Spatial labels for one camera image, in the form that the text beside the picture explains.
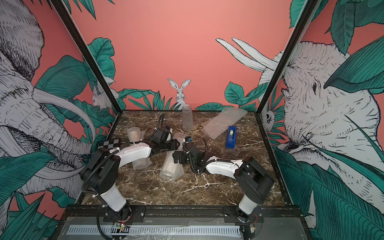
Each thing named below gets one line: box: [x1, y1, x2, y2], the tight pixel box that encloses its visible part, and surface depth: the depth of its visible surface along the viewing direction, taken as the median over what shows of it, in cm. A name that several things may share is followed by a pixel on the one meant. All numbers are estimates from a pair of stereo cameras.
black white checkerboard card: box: [97, 138, 120, 150], surface depth 100 cm
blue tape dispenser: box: [225, 126, 238, 150], surface depth 100 cm
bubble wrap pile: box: [159, 151, 185, 182], surface depth 85 cm
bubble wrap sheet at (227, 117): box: [201, 107, 248, 140], surface depth 117 cm
